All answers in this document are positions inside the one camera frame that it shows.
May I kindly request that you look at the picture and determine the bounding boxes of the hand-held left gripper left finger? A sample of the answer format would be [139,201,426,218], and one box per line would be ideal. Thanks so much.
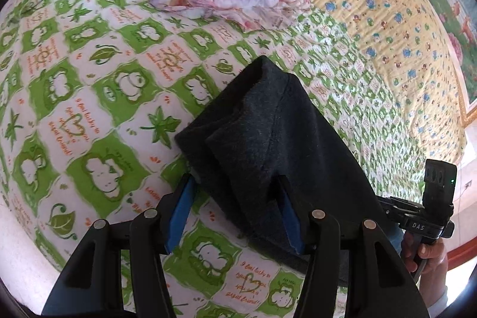
[42,173,197,318]

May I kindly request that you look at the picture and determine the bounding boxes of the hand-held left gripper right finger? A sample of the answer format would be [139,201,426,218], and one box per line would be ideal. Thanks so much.
[277,174,430,318]

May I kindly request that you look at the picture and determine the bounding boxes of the dark grey pants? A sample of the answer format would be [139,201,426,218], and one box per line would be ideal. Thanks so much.
[174,55,405,276]

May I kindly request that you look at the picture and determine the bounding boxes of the person's right forearm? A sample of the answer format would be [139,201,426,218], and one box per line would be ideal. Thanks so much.
[416,271,450,318]

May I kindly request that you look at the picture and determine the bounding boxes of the person's right hand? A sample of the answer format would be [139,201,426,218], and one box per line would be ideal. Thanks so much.
[401,232,448,276]

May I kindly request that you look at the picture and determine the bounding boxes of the green white printed blanket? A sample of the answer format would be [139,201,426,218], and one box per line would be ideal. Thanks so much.
[0,0,433,318]

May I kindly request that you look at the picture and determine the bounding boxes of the yellow printed bed sheet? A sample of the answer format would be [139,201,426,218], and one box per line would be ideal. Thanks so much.
[296,0,468,166]

